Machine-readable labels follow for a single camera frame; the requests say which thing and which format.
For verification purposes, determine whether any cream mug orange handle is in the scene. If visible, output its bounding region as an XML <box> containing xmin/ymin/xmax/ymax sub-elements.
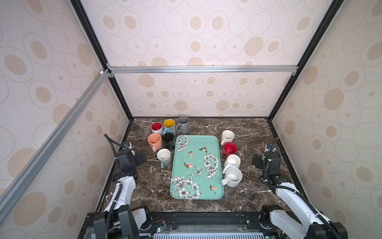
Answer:
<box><xmin>148</xmin><ymin>133</ymin><xmax>163</xmax><ymax>152</ymax></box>

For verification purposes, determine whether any small light grey mug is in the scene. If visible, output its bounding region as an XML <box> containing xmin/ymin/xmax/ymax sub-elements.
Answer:
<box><xmin>157</xmin><ymin>148</ymin><xmax>171</xmax><ymax>169</ymax></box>

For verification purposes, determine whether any large white mug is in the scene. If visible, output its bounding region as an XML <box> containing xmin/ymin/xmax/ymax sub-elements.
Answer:
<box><xmin>222</xmin><ymin>154</ymin><xmax>241</xmax><ymax>174</ymax></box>

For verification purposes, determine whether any cream beige mug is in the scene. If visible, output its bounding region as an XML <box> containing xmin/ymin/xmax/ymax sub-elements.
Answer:
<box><xmin>221</xmin><ymin>167</ymin><xmax>243</xmax><ymax>188</ymax></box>

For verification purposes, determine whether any white mug red inside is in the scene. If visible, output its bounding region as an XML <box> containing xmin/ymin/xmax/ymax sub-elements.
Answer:
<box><xmin>151</xmin><ymin>122</ymin><xmax>164</xmax><ymax>135</ymax></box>

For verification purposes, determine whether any black mug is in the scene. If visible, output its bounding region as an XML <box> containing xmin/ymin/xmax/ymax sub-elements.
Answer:
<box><xmin>162</xmin><ymin>132</ymin><xmax>176</xmax><ymax>150</ymax></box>

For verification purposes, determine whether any pale pink mug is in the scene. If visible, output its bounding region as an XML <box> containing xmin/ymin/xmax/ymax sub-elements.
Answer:
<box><xmin>221</xmin><ymin>130</ymin><xmax>235</xmax><ymax>145</ymax></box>

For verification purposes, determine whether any blue butterfly mug yellow inside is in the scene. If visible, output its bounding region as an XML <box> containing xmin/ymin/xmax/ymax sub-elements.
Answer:
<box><xmin>163</xmin><ymin>119</ymin><xmax>177</xmax><ymax>136</ymax></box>

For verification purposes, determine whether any tall dark grey mug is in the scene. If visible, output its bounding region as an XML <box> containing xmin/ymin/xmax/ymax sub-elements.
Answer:
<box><xmin>176</xmin><ymin>116</ymin><xmax>190</xmax><ymax>134</ymax></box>

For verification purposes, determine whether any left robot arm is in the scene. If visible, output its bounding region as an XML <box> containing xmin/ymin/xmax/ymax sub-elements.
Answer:
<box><xmin>94</xmin><ymin>134</ymin><xmax>148</xmax><ymax>239</ymax></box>

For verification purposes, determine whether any mint green floral tray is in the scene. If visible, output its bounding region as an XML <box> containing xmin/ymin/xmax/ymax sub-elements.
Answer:
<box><xmin>170</xmin><ymin>135</ymin><xmax>224</xmax><ymax>200</ymax></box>

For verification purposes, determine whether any left diagonal aluminium bar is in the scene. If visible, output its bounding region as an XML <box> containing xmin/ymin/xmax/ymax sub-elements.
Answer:
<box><xmin>1</xmin><ymin>69</ymin><xmax>111</xmax><ymax>224</ymax></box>

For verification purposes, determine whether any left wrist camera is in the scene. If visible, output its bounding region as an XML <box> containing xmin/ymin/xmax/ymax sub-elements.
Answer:
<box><xmin>122</xmin><ymin>141</ymin><xmax>133</xmax><ymax>151</ymax></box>

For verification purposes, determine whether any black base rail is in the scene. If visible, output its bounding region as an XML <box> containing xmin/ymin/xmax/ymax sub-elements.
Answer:
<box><xmin>77</xmin><ymin>211</ymin><xmax>335</xmax><ymax>239</ymax></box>

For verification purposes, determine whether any horizontal aluminium frame bar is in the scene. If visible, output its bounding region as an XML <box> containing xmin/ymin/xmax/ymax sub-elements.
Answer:
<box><xmin>109</xmin><ymin>65</ymin><xmax>298</xmax><ymax>74</ymax></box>

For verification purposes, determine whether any left black frame post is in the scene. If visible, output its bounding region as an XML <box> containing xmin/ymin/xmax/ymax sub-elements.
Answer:
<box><xmin>70</xmin><ymin>0</ymin><xmax>134</xmax><ymax>121</ymax></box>

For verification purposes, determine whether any black frame post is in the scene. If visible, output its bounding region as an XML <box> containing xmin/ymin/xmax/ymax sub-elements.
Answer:
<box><xmin>268</xmin><ymin>0</ymin><xmax>345</xmax><ymax>121</ymax></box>
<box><xmin>70</xmin><ymin>0</ymin><xmax>134</xmax><ymax>121</ymax></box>

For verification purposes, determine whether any right black frame post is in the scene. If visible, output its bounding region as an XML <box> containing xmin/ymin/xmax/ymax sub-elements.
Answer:
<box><xmin>268</xmin><ymin>0</ymin><xmax>345</xmax><ymax>121</ymax></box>

